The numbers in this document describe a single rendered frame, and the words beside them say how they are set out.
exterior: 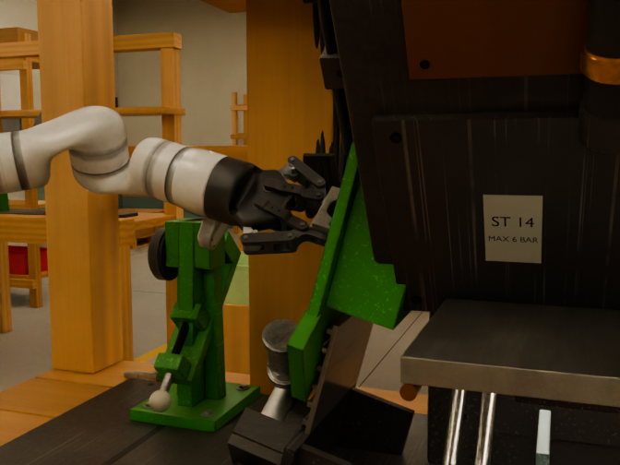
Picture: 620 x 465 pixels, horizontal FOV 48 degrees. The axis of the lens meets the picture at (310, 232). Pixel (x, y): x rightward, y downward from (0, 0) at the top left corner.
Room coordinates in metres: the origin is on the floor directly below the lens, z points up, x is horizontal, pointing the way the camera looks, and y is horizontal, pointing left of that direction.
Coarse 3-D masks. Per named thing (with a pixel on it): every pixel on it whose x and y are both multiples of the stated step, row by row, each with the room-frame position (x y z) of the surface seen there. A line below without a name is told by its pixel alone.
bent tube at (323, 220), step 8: (328, 192) 0.76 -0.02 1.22; (336, 192) 0.75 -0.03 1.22; (328, 200) 0.75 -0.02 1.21; (336, 200) 0.75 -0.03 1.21; (320, 208) 0.74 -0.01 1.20; (328, 208) 0.75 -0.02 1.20; (320, 216) 0.73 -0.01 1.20; (328, 216) 0.73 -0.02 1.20; (312, 224) 0.73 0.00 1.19; (320, 224) 0.73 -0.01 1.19; (328, 224) 0.73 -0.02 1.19; (272, 392) 0.73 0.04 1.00; (280, 392) 0.73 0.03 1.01; (288, 392) 0.73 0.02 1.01; (272, 400) 0.72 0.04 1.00; (280, 400) 0.72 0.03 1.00; (288, 400) 0.72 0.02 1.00; (296, 400) 0.73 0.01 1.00; (264, 408) 0.72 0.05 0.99; (272, 408) 0.71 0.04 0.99; (280, 408) 0.72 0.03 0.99; (288, 408) 0.72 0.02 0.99; (272, 416) 0.71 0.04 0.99; (280, 416) 0.71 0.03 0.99
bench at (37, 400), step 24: (24, 384) 1.13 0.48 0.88; (48, 384) 1.13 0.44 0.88; (72, 384) 1.13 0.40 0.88; (96, 384) 1.13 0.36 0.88; (0, 408) 1.02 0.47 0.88; (24, 408) 1.02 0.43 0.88; (48, 408) 1.02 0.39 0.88; (72, 408) 1.02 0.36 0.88; (0, 432) 0.93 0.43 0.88; (24, 432) 0.93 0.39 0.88
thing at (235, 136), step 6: (234, 96) 10.97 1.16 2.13; (246, 96) 11.38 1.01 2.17; (234, 102) 10.97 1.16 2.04; (246, 102) 11.38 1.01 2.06; (234, 108) 10.93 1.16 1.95; (240, 108) 10.90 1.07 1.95; (246, 108) 10.86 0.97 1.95; (234, 114) 10.98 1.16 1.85; (246, 114) 11.38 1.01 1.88; (234, 120) 10.98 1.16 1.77; (246, 120) 11.38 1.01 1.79; (234, 126) 10.98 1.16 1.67; (246, 126) 11.38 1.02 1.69; (234, 132) 10.98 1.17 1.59; (246, 132) 11.38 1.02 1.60; (234, 138) 10.93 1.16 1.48; (240, 138) 10.90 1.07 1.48; (246, 138) 10.87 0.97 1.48; (234, 144) 10.98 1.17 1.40; (246, 144) 11.38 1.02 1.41; (234, 228) 10.98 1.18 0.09
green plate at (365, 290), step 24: (360, 192) 0.65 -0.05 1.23; (336, 216) 0.64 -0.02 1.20; (360, 216) 0.65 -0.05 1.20; (336, 240) 0.64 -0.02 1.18; (360, 240) 0.65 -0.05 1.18; (336, 264) 0.66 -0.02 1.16; (360, 264) 0.65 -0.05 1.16; (384, 264) 0.64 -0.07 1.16; (336, 288) 0.66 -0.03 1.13; (360, 288) 0.65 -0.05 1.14; (384, 288) 0.64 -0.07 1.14; (312, 312) 0.65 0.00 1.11; (336, 312) 0.71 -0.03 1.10; (360, 312) 0.65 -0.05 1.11; (384, 312) 0.64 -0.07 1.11; (408, 312) 0.70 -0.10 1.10
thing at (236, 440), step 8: (232, 440) 0.68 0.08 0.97; (240, 440) 0.68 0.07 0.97; (248, 440) 0.68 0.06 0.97; (232, 448) 0.68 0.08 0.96; (240, 448) 0.67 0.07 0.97; (248, 448) 0.67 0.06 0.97; (256, 448) 0.67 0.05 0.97; (264, 448) 0.67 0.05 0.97; (232, 456) 0.69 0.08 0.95; (240, 456) 0.69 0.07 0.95; (248, 456) 0.68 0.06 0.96; (256, 456) 0.67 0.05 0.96; (264, 456) 0.67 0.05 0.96; (272, 456) 0.67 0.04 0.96; (280, 456) 0.67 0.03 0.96; (248, 464) 0.69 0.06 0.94; (256, 464) 0.68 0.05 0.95; (264, 464) 0.67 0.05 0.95; (272, 464) 0.66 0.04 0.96
